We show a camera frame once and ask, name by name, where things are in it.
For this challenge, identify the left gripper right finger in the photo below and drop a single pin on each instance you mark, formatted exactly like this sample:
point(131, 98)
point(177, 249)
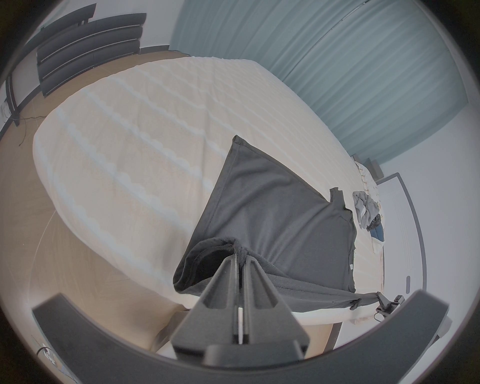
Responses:
point(288, 326)

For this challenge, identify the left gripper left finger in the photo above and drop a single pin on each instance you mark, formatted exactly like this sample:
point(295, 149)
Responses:
point(195, 322)

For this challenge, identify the black T-shirt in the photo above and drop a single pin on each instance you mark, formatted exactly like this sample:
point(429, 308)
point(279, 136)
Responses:
point(270, 210)

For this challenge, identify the bed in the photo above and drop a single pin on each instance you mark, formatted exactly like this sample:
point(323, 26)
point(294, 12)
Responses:
point(131, 131)

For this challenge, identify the dark blue garment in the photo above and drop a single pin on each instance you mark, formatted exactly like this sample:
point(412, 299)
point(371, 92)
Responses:
point(378, 234)

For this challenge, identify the shiny black garment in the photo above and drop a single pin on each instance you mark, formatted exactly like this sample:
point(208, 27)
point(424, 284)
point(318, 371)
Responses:
point(375, 222)

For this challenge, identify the grey garment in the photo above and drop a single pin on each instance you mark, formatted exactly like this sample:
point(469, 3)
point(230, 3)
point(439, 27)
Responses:
point(365, 208)

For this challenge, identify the white printed pillow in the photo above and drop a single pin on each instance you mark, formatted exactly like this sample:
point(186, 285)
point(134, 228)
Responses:
point(365, 176)

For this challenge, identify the grey bedside table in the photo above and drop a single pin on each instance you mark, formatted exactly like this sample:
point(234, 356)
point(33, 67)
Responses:
point(375, 168)

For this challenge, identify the blue-green curtain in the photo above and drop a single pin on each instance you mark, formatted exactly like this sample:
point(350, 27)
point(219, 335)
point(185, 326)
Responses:
point(243, 30)
point(375, 82)

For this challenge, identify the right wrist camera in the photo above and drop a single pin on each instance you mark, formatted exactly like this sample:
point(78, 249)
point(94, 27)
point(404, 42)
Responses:
point(398, 299)

